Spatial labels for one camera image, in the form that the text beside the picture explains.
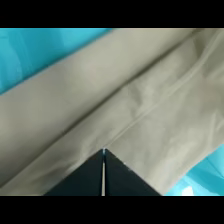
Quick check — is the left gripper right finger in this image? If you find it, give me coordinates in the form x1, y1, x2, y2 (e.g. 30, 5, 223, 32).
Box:
104, 149, 162, 197

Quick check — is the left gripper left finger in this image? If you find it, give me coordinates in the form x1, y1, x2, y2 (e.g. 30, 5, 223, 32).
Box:
44, 149, 105, 197

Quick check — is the beige shirt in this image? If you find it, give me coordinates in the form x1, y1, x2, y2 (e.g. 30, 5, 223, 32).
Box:
0, 27, 224, 197

